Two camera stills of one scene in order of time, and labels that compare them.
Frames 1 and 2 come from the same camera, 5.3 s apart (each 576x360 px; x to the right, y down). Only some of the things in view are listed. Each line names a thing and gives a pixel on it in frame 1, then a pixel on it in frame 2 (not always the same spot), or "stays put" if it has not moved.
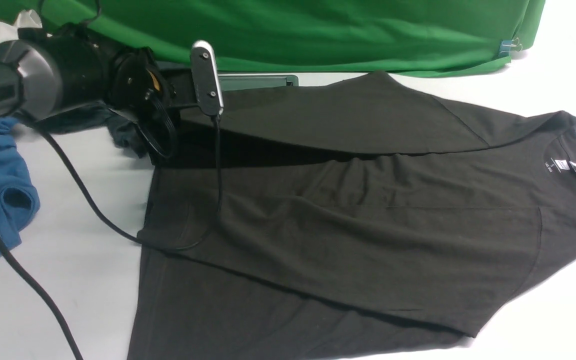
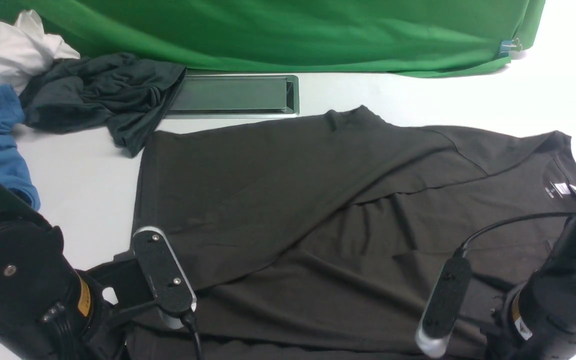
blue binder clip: x=508 y=45 stays put
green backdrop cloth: x=399 y=38 stays put
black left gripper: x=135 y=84 to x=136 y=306
